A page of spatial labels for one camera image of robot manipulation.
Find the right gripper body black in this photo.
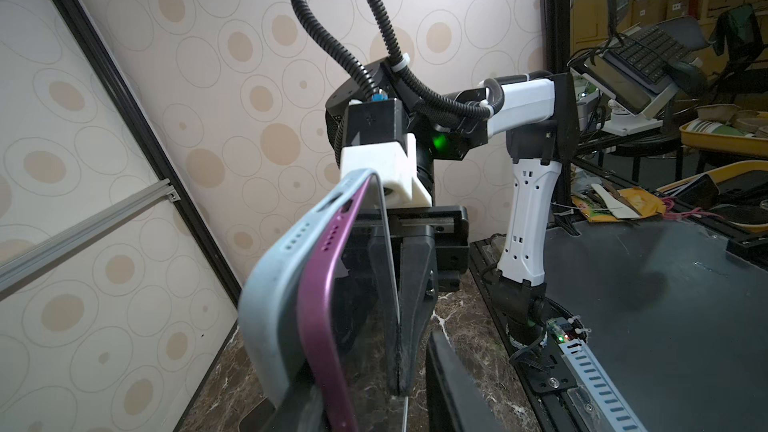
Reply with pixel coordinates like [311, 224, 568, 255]
[387, 205, 469, 293]

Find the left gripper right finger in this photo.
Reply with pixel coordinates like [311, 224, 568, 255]
[425, 331, 504, 432]

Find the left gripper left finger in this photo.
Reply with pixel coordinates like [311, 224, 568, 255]
[238, 371, 324, 432]

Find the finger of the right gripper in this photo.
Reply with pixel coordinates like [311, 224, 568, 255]
[396, 233, 438, 396]

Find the purple smartphone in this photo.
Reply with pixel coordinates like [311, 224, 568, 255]
[297, 171, 400, 431]

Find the light blue phone case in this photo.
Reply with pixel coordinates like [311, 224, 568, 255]
[238, 168, 377, 406]

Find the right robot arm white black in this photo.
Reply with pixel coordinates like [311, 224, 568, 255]
[325, 59, 578, 358]

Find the black keyboard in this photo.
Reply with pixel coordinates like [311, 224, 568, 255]
[603, 26, 693, 94]

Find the yellow tray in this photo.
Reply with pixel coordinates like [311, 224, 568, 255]
[679, 119, 767, 159]

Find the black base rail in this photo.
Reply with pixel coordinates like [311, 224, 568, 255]
[469, 235, 607, 431]

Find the white slotted cable duct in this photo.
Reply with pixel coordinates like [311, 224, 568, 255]
[559, 339, 646, 432]

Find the black frame post right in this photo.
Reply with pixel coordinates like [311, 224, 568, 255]
[540, 0, 571, 73]

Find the black frame post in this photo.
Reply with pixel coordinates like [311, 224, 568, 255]
[52, 0, 242, 303]
[540, 0, 571, 73]

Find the diagonal aluminium rail left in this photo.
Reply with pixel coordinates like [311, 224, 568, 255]
[1, 179, 180, 300]

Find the black frame post left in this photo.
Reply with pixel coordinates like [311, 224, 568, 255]
[52, 0, 242, 303]

